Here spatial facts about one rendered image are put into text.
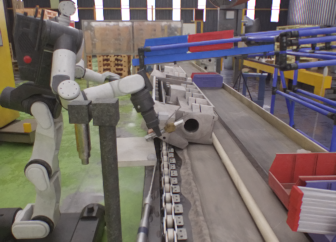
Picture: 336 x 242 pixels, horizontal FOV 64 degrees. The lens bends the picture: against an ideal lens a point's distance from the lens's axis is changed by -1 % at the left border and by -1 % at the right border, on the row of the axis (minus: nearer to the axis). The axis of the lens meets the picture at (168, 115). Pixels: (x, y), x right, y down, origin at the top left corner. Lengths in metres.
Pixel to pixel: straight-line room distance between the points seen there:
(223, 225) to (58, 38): 0.94
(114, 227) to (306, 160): 0.84
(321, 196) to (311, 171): 0.42
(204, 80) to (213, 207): 2.33
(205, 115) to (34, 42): 0.90
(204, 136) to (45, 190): 0.91
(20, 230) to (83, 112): 1.45
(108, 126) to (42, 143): 1.16
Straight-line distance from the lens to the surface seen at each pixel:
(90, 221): 1.93
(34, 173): 1.61
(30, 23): 1.38
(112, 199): 0.49
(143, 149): 1.34
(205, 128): 1.48
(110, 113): 0.42
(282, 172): 1.16
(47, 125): 1.49
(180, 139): 1.43
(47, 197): 1.70
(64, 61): 1.16
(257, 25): 12.87
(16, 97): 1.54
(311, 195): 0.78
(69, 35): 1.24
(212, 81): 3.22
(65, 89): 1.07
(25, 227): 1.81
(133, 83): 1.10
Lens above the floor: 1.32
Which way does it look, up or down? 16 degrees down
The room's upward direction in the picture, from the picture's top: straight up
